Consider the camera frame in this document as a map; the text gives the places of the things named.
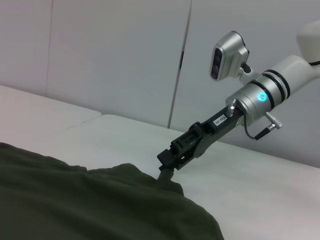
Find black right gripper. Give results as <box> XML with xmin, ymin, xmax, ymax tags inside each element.
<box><xmin>156</xmin><ymin>107</ymin><xmax>245</xmax><ymax>180</ymax></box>

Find dark green t-shirt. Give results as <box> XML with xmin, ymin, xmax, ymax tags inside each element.
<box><xmin>0</xmin><ymin>142</ymin><xmax>225</xmax><ymax>240</ymax></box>

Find right gripper cable with plug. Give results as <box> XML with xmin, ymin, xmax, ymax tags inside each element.
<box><xmin>226</xmin><ymin>98</ymin><xmax>285</xmax><ymax>140</ymax></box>

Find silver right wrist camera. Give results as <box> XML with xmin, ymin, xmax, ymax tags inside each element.
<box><xmin>209</xmin><ymin>30</ymin><xmax>261</xmax><ymax>83</ymax></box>

